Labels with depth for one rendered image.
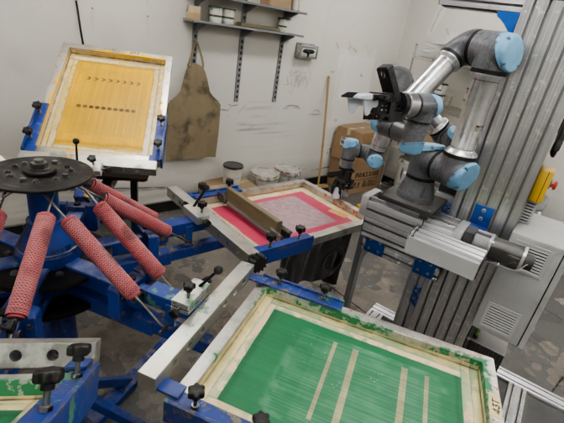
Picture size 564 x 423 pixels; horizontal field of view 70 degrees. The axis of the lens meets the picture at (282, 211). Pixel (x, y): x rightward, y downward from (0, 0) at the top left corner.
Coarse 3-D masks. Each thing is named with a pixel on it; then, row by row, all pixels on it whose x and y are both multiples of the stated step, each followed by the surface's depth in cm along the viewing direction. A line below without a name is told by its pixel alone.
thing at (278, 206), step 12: (300, 192) 234; (264, 204) 212; (276, 204) 214; (288, 204) 216; (300, 204) 219; (312, 204) 221; (324, 204) 223; (228, 216) 193; (240, 216) 195; (276, 216) 201
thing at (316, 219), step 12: (288, 216) 203; (300, 216) 205; (312, 216) 207; (324, 216) 209; (336, 216) 211; (240, 228) 183; (252, 228) 185; (288, 228) 190; (312, 228) 194; (324, 228) 196; (252, 240) 175; (264, 240) 177
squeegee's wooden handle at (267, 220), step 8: (232, 192) 194; (232, 200) 195; (240, 200) 190; (248, 200) 188; (240, 208) 192; (248, 208) 186; (256, 208) 182; (248, 216) 187; (256, 216) 183; (264, 216) 178; (272, 216) 176; (264, 224) 179; (272, 224) 174; (280, 224) 173; (280, 232) 176
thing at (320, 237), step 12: (300, 180) 242; (240, 192) 213; (252, 192) 218; (264, 192) 224; (312, 192) 236; (324, 192) 230; (336, 204) 224; (348, 204) 219; (216, 216) 183; (360, 216) 212; (336, 228) 190; (348, 228) 193; (360, 228) 200; (324, 240) 184
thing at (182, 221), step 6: (186, 216) 168; (168, 222) 161; (174, 222) 162; (180, 222) 162; (186, 222) 163; (192, 222) 165; (174, 228) 160; (180, 228) 162; (198, 228) 168; (204, 228) 170; (180, 234) 163
